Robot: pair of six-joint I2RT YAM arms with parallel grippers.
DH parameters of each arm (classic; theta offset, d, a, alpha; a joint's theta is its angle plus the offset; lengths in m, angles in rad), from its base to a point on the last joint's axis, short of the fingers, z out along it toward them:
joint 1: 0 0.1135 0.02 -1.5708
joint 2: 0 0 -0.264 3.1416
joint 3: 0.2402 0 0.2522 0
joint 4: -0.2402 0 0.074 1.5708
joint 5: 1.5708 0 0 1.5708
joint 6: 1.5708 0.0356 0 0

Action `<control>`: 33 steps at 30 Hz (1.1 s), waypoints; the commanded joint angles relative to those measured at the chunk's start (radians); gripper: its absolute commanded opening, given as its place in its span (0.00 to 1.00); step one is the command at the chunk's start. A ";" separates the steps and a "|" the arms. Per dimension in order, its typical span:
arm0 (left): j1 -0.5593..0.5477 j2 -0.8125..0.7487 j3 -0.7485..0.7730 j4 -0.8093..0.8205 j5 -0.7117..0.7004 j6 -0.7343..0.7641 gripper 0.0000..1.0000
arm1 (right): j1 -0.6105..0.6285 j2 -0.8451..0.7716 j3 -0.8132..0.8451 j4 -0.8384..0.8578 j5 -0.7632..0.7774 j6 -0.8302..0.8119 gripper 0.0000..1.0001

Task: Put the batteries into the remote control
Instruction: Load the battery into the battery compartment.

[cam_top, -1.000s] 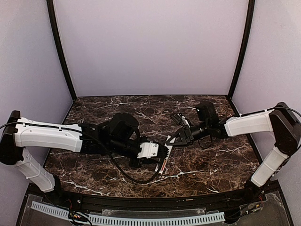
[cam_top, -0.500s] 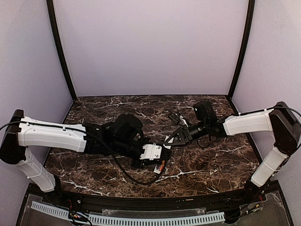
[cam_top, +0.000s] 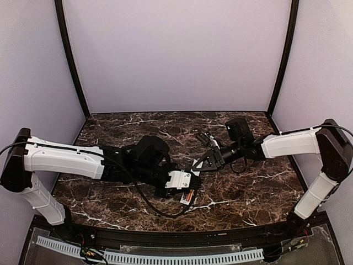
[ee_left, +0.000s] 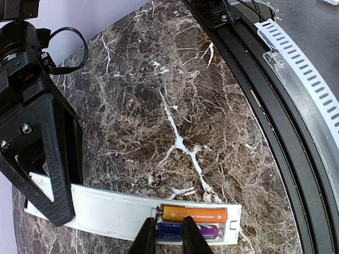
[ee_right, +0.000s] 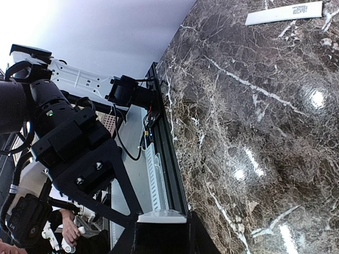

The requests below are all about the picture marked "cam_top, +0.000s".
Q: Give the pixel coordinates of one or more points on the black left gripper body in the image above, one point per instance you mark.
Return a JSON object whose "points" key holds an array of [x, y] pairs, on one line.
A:
{"points": [[161, 190]]}

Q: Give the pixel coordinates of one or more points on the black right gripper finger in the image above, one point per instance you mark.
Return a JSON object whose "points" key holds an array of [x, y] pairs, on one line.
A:
{"points": [[204, 168], [205, 160]]}

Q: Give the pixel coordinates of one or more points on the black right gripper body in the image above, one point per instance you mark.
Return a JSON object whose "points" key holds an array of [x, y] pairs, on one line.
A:
{"points": [[215, 157]]}

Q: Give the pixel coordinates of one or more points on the orange AAA battery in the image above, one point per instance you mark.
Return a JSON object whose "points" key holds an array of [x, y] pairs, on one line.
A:
{"points": [[189, 196]]}

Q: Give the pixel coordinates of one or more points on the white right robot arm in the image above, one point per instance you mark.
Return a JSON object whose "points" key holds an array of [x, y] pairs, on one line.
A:
{"points": [[328, 140]]}

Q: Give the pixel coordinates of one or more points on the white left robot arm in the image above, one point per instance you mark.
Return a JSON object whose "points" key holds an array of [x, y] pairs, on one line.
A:
{"points": [[147, 161]]}

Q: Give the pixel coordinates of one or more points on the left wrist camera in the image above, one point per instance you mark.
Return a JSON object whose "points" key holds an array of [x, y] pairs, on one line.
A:
{"points": [[179, 179]]}

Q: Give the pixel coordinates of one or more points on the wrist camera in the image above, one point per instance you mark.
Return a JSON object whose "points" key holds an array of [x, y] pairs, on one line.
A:
{"points": [[208, 140], [179, 179]]}

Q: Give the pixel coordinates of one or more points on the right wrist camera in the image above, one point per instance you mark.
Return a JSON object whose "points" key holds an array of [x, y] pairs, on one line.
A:
{"points": [[208, 140]]}

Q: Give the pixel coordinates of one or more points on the black front table rail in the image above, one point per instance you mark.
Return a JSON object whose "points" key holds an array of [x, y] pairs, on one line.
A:
{"points": [[253, 236]]}

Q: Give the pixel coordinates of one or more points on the grey slotted cable duct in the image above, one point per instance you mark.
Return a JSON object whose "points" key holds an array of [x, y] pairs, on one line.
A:
{"points": [[114, 257]]}

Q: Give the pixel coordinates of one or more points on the right black frame post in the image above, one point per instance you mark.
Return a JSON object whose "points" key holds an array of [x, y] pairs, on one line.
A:
{"points": [[285, 56]]}

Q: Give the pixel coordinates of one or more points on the black frame post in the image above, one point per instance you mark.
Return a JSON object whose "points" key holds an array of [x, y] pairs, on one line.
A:
{"points": [[60, 13], [285, 56]]}

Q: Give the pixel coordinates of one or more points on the left black frame post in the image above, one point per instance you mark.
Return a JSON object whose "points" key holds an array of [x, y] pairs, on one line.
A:
{"points": [[60, 13]]}

